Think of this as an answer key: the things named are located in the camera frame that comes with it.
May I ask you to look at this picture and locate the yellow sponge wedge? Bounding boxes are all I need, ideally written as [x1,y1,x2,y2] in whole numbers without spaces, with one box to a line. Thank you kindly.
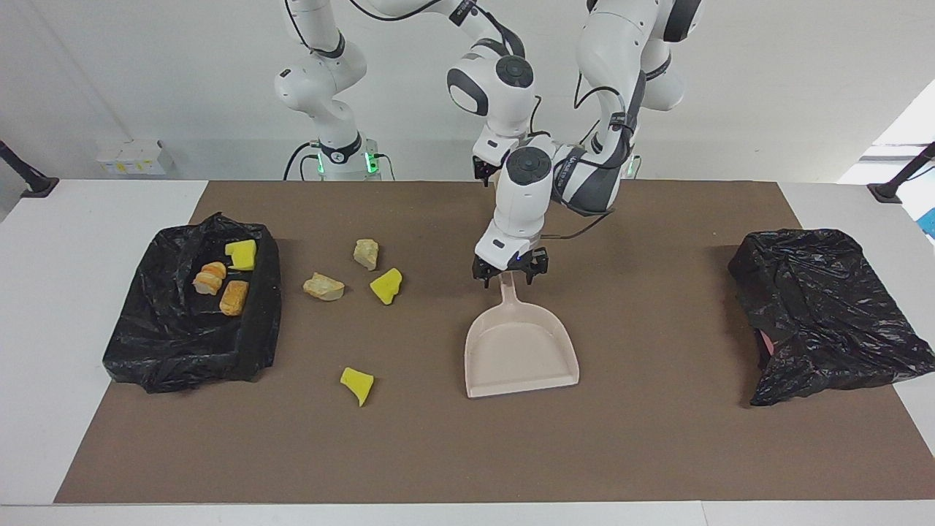
[340,367,375,407]

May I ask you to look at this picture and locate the open black bag bin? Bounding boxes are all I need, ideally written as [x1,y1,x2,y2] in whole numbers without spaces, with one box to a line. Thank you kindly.
[102,212,283,394]

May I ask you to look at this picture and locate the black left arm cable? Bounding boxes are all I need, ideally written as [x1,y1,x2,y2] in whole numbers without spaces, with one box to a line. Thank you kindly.
[542,69,638,243]

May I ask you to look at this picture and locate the black clamp stand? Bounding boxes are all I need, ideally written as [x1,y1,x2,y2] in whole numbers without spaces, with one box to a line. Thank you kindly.
[867,141,935,204]
[0,139,61,199]

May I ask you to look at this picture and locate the brown table mat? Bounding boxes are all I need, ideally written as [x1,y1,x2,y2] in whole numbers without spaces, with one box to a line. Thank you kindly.
[53,180,935,505]

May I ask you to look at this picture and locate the crumpled black bag bin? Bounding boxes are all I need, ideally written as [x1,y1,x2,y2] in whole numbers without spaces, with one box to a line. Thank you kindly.
[728,228,935,407]

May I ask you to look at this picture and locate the orange striped bread piece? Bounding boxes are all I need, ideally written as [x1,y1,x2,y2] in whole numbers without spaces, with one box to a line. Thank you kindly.
[193,262,227,296]

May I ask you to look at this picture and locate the white boxes with yellow labels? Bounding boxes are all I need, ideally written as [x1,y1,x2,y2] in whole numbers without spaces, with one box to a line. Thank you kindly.
[96,139,176,176]

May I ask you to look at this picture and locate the black right base cable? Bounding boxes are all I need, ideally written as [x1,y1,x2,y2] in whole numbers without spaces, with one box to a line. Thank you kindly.
[283,142,322,181]

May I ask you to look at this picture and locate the beige plastic dustpan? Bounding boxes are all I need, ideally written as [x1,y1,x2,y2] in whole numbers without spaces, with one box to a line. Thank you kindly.
[465,272,580,399]

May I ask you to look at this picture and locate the yellow sponge chunk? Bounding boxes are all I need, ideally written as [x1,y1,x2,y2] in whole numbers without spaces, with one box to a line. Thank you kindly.
[370,267,404,305]

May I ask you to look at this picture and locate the elongated beige rock chunk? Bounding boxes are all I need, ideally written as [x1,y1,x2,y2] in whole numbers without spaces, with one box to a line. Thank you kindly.
[303,272,346,302]

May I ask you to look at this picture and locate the brown bread roll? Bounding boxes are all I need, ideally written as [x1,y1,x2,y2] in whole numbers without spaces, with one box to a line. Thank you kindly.
[219,280,250,316]

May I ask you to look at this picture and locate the notched yellow sponge piece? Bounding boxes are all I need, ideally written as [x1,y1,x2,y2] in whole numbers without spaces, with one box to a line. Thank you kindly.
[225,240,258,272]

